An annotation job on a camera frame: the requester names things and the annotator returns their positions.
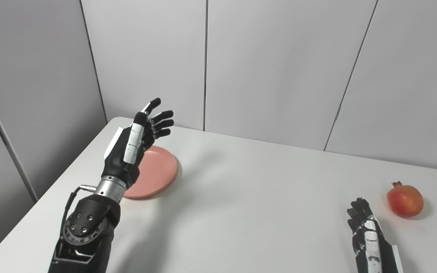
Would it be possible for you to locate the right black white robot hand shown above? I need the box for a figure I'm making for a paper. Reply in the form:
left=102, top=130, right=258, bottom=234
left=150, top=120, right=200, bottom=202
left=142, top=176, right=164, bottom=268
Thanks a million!
left=347, top=198, right=404, bottom=273

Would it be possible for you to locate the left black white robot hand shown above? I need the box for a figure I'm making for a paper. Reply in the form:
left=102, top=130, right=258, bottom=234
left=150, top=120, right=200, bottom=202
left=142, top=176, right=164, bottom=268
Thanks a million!
left=101, top=98, right=174, bottom=189

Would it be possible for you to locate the pink round plate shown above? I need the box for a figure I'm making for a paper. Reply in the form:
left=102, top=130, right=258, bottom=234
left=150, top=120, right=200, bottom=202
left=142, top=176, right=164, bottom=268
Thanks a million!
left=124, top=146, right=178, bottom=199

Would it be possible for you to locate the red pomegranate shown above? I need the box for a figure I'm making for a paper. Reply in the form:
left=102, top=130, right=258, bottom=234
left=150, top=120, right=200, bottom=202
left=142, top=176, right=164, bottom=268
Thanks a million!
left=387, top=181, right=424, bottom=218

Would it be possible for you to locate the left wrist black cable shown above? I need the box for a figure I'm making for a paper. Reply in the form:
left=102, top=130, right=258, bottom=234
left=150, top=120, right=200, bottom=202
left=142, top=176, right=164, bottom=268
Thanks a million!
left=60, top=184, right=97, bottom=243

